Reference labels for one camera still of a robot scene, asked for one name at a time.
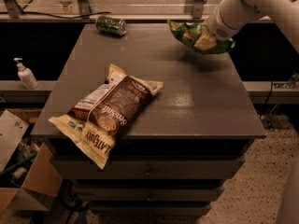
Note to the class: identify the open cardboard box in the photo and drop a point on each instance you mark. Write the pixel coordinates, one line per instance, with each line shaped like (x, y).
(28, 180)

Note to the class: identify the white pump lotion bottle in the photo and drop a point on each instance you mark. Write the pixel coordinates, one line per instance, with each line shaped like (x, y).
(26, 75)

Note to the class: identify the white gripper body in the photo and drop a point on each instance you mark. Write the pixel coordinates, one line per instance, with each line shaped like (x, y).
(219, 28)

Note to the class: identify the grey drawer cabinet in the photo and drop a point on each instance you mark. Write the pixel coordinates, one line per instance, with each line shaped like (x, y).
(181, 148)

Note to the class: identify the brown sea salt chip bag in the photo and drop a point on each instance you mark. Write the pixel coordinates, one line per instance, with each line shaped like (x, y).
(96, 122)

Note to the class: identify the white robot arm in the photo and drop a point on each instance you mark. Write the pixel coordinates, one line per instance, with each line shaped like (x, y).
(285, 14)

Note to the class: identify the green rice chip bag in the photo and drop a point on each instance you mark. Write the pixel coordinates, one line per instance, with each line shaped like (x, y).
(188, 32)

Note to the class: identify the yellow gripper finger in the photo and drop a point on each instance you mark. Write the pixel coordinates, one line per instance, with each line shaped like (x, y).
(205, 41)

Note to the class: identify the green soda can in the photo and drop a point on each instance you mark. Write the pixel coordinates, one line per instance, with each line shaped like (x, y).
(112, 26)

